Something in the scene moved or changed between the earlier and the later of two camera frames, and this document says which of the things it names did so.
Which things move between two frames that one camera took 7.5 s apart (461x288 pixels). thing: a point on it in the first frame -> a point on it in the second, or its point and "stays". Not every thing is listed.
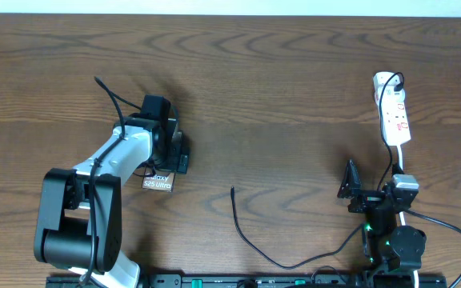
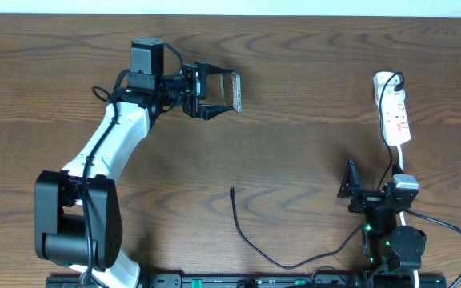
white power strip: x=395 y=122 stays
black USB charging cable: x=398 y=87 stays
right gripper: x=350 y=183 stays
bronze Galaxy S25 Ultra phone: x=159 y=182 -> x=237 y=92
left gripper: x=176 y=154 -> x=205 y=111
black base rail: x=259 y=281 stays
